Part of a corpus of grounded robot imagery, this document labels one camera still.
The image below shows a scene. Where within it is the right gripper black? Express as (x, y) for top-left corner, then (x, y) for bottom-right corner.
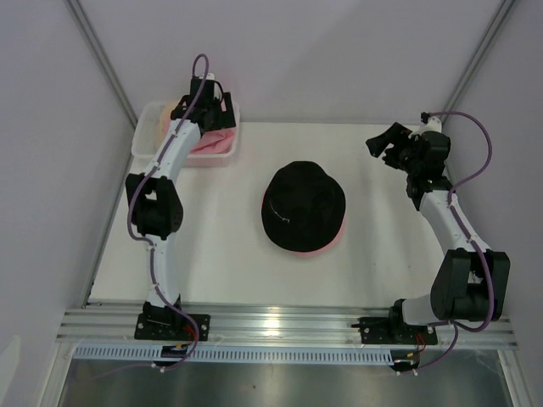
(365, 123), (420, 176)

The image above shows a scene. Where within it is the black bucket hat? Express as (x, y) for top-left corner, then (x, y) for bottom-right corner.
(260, 161), (346, 254)

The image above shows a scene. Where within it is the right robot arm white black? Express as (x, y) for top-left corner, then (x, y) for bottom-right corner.
(366, 117), (511, 343)

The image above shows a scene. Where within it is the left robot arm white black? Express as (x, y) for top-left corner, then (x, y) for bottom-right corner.
(125, 74), (236, 340)

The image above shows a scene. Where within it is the cream bucket hat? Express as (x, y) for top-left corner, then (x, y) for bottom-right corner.
(154, 101), (178, 149)

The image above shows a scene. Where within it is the left corner aluminium profile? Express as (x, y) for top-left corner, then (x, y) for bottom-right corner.
(64, 0), (137, 129)

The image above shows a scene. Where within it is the corner aluminium profile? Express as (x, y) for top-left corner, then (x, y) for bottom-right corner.
(64, 0), (137, 129)
(434, 0), (520, 124)

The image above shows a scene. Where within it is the right corner aluminium profile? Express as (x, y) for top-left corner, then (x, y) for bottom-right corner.
(434, 0), (520, 124)

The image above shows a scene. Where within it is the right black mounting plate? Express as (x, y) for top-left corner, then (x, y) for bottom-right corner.
(350, 317), (438, 345)

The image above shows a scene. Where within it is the black mounting plate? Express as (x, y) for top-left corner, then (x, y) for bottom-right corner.
(134, 314), (211, 342)
(350, 317), (438, 345)

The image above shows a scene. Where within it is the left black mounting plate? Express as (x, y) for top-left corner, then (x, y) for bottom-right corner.
(134, 314), (211, 342)

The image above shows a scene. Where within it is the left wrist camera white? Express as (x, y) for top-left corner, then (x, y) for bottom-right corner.
(191, 74), (223, 103)

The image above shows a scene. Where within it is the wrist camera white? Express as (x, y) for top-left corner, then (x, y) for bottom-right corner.
(409, 112), (442, 138)
(191, 74), (223, 103)

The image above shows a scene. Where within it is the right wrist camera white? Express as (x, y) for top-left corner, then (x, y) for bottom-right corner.
(409, 112), (442, 138)

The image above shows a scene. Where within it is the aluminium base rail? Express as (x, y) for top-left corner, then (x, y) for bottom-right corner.
(57, 270), (518, 351)

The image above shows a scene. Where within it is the white slotted cable duct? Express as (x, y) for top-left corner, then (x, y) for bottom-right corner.
(73, 343), (394, 366)

